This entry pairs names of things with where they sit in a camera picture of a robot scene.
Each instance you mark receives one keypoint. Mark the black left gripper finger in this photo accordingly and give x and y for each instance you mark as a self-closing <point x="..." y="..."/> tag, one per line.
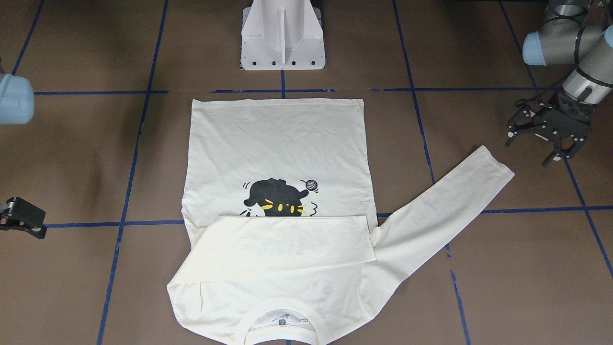
<point x="520" y="124"/>
<point x="565" y="147"/>

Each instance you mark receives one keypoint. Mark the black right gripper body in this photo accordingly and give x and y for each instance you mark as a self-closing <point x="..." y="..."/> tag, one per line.
<point x="24" y="213"/>

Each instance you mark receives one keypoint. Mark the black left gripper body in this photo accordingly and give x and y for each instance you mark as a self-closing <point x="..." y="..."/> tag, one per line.
<point x="570" y="114"/>

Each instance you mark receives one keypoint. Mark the cream long-sleeve cat shirt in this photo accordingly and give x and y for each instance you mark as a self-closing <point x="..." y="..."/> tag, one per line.
<point x="279" y="207"/>

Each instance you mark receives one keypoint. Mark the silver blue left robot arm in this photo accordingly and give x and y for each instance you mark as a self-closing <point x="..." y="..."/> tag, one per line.
<point x="563" y="39"/>

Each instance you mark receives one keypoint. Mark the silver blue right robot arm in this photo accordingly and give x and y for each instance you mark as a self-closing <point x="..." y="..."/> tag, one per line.
<point x="17" y="108"/>

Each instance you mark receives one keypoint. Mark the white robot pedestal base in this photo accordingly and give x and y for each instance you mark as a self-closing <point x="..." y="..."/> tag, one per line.
<point x="282" y="35"/>

